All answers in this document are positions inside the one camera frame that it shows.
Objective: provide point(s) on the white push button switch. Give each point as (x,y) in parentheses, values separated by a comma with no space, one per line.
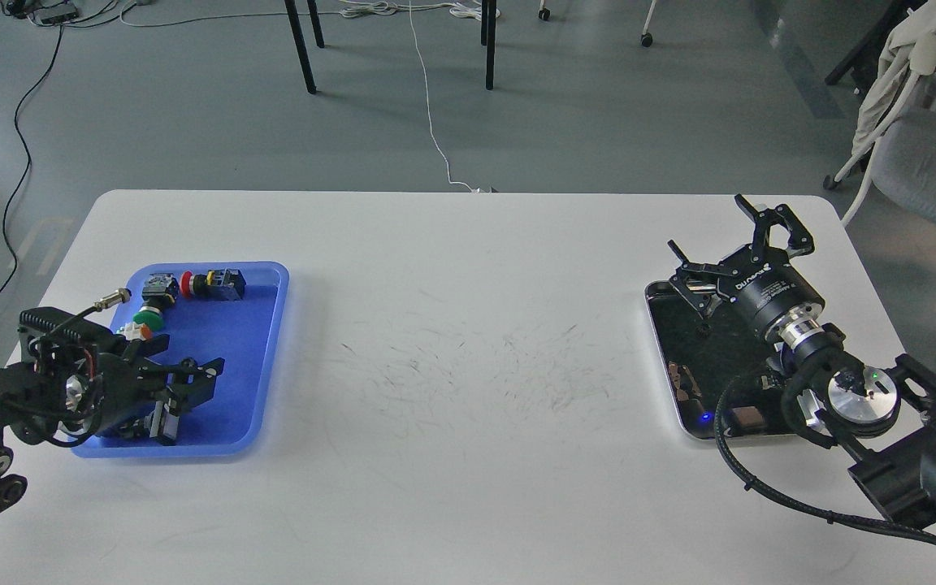
(135,331)

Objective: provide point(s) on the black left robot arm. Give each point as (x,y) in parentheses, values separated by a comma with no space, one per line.
(56,345)

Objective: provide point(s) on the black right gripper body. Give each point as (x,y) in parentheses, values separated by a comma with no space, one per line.
(778,303)

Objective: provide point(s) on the blue plastic tray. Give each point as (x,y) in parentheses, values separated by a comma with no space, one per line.
(244,333)

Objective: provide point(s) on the black table leg left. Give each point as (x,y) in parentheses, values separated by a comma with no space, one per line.
(299,39)

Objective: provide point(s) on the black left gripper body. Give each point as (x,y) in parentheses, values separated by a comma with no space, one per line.
(124,401)

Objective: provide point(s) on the black table leg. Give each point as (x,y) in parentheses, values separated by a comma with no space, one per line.
(299,39)
(488,17)

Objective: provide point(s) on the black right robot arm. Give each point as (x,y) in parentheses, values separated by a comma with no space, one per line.
(884,419)

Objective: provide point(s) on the red emergency stop button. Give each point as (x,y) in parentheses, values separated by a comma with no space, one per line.
(227,285)

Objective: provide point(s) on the black table leg right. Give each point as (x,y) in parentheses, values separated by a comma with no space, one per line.
(488,17)

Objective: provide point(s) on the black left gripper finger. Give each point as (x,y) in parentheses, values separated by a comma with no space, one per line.
(181,398)
(205,371)

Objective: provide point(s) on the green push button switch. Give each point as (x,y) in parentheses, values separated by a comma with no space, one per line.
(158,293)

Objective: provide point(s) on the beige jacket on chair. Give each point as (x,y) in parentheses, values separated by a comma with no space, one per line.
(899,65)

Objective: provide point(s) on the silver metal tray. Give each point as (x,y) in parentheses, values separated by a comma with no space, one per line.
(720,370)

